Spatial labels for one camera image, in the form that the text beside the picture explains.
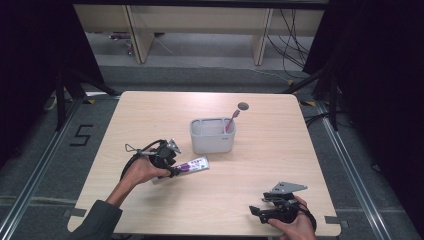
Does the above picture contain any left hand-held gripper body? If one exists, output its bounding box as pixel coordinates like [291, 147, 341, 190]
[148, 138, 183, 170]

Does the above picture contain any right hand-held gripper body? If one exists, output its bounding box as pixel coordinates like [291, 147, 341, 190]
[262, 181, 309, 224]

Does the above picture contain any purple and white toothpaste tube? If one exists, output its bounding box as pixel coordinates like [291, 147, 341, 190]
[151, 156, 211, 185]

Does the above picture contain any grey plastic holder box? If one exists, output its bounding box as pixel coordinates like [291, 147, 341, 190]
[189, 116, 237, 155]

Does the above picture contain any pink toothbrush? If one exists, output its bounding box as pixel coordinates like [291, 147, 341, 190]
[224, 108, 241, 135]

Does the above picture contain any person's right hand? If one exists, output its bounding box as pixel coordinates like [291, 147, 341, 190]
[267, 195, 318, 240]

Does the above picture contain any person's left hand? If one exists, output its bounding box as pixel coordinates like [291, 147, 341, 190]
[121, 155, 171, 188]

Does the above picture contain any grey tape strip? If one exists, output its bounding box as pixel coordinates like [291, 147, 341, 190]
[62, 207, 88, 218]
[324, 215, 350, 230]

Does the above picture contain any black metal stand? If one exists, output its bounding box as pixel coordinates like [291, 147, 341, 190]
[54, 65, 122, 132]
[282, 65, 340, 132]

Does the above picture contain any light wooden desk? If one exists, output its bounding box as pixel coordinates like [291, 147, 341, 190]
[73, 3, 325, 66]

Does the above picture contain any dark curtain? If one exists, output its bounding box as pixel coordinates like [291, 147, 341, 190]
[302, 0, 424, 233]
[0, 0, 105, 169]

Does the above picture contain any silver cable plug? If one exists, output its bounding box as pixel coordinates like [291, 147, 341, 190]
[124, 143, 158, 157]

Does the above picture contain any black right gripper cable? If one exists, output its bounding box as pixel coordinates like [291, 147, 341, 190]
[297, 199, 318, 233]

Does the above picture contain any metal floor rail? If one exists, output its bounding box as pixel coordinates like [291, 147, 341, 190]
[0, 96, 85, 240]
[314, 99, 392, 240]

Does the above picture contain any white floor cable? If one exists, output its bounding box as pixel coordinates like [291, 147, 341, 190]
[249, 67, 292, 83]

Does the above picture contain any bundle of black cables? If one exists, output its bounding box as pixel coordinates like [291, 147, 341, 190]
[266, 8, 312, 80]

